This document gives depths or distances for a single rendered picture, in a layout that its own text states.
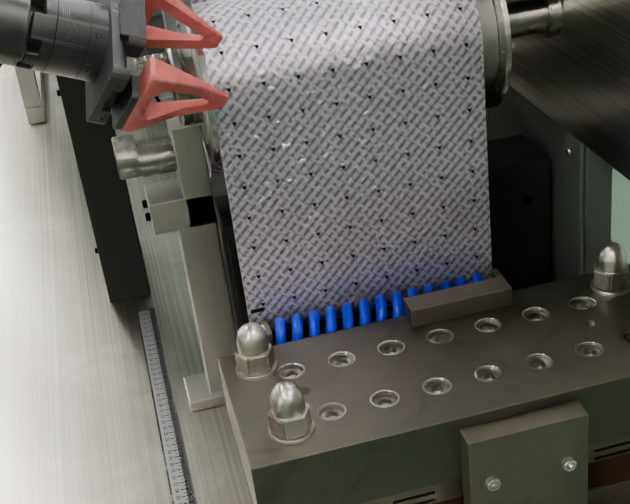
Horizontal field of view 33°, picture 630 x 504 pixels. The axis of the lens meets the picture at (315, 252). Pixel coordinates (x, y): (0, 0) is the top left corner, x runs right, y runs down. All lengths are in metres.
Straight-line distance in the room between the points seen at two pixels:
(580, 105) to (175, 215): 0.38
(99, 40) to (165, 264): 0.65
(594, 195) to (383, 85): 0.26
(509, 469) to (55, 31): 0.47
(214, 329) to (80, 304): 0.31
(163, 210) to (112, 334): 0.31
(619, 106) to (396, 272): 0.25
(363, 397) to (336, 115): 0.24
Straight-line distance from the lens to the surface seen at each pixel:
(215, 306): 1.07
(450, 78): 0.94
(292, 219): 0.95
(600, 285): 1.00
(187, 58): 0.92
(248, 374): 0.92
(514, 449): 0.87
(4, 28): 0.78
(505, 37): 0.94
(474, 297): 0.97
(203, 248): 1.04
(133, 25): 0.80
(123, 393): 1.17
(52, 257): 1.49
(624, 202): 3.46
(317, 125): 0.92
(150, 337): 1.26
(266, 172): 0.93
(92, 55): 0.80
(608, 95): 0.96
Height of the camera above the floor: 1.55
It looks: 28 degrees down
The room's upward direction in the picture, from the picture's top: 7 degrees counter-clockwise
